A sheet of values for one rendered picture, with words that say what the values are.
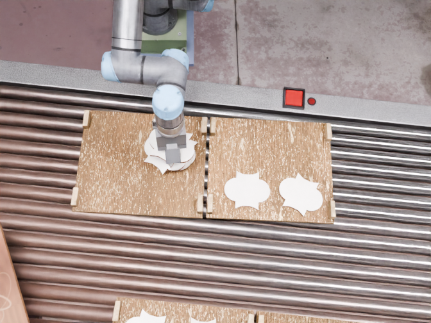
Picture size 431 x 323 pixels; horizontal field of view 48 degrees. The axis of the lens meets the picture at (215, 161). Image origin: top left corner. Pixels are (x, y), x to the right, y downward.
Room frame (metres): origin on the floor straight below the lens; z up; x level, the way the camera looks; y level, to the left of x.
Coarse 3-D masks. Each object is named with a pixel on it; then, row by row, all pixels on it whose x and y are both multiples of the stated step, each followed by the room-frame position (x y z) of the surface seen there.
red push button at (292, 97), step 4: (288, 92) 0.84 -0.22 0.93; (292, 92) 0.85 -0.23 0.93; (296, 92) 0.85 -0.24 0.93; (300, 92) 0.85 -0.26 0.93; (288, 96) 0.83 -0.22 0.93; (292, 96) 0.83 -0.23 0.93; (296, 96) 0.83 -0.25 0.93; (300, 96) 0.84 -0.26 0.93; (288, 100) 0.81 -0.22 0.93; (292, 100) 0.82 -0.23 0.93; (296, 100) 0.82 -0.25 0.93; (300, 100) 0.82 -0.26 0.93; (288, 104) 0.80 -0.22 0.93; (292, 104) 0.80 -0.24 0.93; (296, 104) 0.80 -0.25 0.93; (300, 104) 0.80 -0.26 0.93
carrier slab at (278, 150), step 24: (216, 120) 0.69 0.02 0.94; (240, 120) 0.70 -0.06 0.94; (264, 120) 0.72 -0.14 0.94; (216, 144) 0.60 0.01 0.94; (240, 144) 0.62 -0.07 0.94; (264, 144) 0.63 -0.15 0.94; (288, 144) 0.64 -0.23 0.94; (312, 144) 0.66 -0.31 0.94; (216, 168) 0.52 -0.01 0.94; (240, 168) 0.53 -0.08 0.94; (264, 168) 0.55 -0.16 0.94; (288, 168) 0.56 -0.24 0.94; (312, 168) 0.57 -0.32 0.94; (216, 192) 0.44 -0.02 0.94; (216, 216) 0.36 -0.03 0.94; (240, 216) 0.37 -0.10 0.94; (264, 216) 0.39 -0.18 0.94; (288, 216) 0.40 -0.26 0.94; (312, 216) 0.41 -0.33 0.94
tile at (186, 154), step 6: (150, 138) 0.54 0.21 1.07; (186, 138) 0.55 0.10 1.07; (150, 144) 0.52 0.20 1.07; (156, 144) 0.52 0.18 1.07; (192, 144) 0.54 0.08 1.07; (156, 150) 0.50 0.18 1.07; (180, 150) 0.51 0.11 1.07; (186, 150) 0.52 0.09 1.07; (192, 150) 0.52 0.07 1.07; (156, 156) 0.49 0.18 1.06; (162, 156) 0.49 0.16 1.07; (180, 156) 0.49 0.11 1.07; (186, 156) 0.50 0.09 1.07; (192, 156) 0.50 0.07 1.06
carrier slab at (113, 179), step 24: (96, 120) 0.62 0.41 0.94; (120, 120) 0.64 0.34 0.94; (144, 120) 0.65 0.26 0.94; (192, 120) 0.68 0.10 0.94; (96, 144) 0.54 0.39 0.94; (120, 144) 0.55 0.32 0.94; (144, 144) 0.57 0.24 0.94; (96, 168) 0.46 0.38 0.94; (120, 168) 0.47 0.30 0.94; (144, 168) 0.48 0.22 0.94; (192, 168) 0.51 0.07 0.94; (96, 192) 0.38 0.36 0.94; (120, 192) 0.39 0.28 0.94; (144, 192) 0.40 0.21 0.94; (168, 192) 0.42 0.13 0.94; (192, 192) 0.43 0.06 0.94; (168, 216) 0.34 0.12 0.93; (192, 216) 0.35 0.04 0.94
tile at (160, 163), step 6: (150, 150) 0.53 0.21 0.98; (150, 156) 0.51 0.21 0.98; (144, 162) 0.49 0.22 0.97; (150, 162) 0.49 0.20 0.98; (156, 162) 0.49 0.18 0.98; (162, 162) 0.50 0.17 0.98; (162, 168) 0.48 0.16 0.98; (168, 168) 0.48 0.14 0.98; (174, 168) 0.48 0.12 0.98; (180, 168) 0.49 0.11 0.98; (162, 174) 0.46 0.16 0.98
